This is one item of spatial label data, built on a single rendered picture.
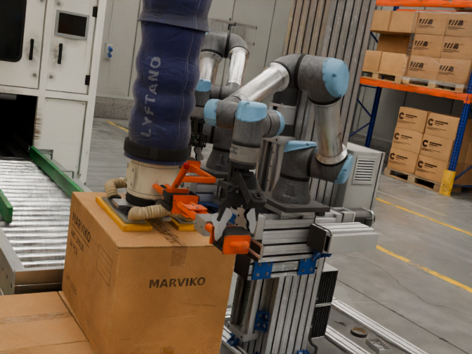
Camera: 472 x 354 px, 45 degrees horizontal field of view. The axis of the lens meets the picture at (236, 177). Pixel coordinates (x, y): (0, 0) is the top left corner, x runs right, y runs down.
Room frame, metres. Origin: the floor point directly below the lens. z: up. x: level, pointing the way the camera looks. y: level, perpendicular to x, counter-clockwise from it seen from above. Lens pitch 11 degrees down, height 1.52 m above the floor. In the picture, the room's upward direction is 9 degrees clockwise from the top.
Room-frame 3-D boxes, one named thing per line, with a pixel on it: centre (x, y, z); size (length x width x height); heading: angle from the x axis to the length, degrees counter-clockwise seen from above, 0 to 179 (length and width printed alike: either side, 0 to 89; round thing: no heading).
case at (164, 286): (1.96, 0.28, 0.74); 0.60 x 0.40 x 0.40; 30
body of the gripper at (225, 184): (1.46, -0.01, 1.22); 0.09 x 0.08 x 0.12; 30
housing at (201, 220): (1.56, 0.05, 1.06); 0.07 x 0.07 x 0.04; 30
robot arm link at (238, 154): (1.45, -0.01, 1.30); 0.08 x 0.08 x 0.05
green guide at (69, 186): (3.69, 1.11, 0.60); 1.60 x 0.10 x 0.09; 34
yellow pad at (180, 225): (2.01, 0.20, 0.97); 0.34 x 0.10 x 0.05; 30
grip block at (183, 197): (1.74, 0.16, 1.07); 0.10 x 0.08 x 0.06; 120
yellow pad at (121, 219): (1.91, 0.37, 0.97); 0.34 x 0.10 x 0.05; 30
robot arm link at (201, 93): (2.33, 0.20, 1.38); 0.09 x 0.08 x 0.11; 1
